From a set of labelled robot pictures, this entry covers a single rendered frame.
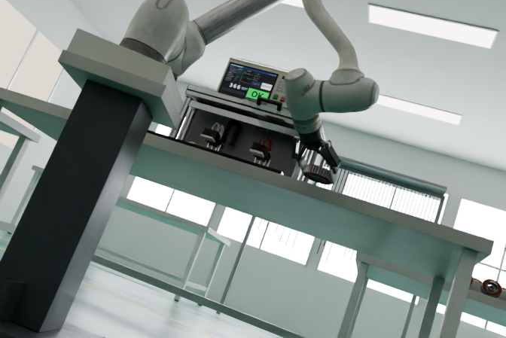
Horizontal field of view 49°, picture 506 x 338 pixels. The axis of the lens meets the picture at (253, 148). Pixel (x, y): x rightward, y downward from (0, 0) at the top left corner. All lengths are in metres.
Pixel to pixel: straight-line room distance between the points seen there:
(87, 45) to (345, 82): 0.76
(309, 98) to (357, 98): 0.15
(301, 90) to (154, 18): 0.50
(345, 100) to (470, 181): 7.47
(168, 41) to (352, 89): 0.58
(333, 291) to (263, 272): 1.09
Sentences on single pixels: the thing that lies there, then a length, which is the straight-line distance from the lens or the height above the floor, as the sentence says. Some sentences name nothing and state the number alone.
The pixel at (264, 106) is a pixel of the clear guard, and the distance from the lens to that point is 2.35.
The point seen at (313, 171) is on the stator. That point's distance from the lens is 1.94.
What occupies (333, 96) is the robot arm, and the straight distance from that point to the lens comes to 1.72.
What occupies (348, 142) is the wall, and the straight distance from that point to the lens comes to 9.17.
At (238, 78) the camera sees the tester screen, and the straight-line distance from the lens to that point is 2.73.
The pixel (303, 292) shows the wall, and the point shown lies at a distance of 8.74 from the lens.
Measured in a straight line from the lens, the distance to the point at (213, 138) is 2.55.
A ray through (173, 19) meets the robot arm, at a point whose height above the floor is 0.99.
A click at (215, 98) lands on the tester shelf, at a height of 1.09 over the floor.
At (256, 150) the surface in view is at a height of 0.89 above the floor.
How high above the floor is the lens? 0.30
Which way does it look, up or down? 14 degrees up
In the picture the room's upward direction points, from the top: 21 degrees clockwise
